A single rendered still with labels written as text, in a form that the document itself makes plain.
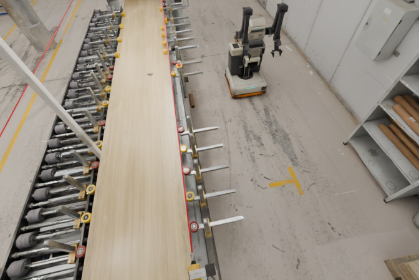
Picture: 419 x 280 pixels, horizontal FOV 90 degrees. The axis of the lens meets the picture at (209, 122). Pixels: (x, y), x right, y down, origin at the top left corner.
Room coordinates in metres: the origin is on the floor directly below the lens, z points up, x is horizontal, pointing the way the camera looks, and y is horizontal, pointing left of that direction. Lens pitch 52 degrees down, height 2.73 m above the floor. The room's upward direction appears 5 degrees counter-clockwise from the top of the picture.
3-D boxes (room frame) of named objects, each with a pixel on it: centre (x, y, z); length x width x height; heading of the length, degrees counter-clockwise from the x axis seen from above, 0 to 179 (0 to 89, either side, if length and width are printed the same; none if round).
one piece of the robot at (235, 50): (3.08, -0.71, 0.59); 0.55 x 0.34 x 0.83; 96
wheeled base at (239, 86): (2.99, -0.72, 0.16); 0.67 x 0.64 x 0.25; 6
